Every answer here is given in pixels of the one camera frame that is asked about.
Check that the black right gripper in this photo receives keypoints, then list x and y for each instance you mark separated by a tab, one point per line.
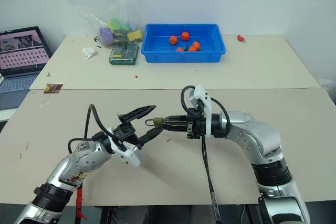
195	128

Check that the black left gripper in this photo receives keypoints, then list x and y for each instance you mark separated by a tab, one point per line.
127	133

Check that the brass padlock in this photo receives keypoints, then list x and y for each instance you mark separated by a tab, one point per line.
157	121

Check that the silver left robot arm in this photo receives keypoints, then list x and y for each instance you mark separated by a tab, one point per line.
86	159

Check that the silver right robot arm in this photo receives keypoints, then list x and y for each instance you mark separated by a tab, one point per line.
257	137

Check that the small red padlock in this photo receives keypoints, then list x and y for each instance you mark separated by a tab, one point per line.
240	37

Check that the green screwdriver bit case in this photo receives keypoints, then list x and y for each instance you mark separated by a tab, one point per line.
124	53

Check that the orange mandarin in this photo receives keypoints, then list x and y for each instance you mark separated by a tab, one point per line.
173	40
196	45
192	48
185	36
180	49

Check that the blue plastic bin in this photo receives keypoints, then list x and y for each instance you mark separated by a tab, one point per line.
155	51

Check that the crumpled white tissue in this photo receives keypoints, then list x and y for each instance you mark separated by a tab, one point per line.
88	52

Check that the small brown circuit card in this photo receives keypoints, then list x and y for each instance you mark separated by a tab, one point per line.
53	88

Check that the clear bag of sponges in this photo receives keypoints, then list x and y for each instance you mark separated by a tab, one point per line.
115	28

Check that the open laptop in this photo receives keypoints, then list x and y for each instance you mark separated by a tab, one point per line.
21	51

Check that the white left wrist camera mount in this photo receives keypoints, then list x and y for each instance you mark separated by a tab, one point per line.
130	155

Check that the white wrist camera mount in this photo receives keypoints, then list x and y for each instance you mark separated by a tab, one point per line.
130	155
202	98

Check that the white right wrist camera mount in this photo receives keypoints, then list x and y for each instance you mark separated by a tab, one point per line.
202	98

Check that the dark frame under table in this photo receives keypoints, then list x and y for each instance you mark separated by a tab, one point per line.
126	214

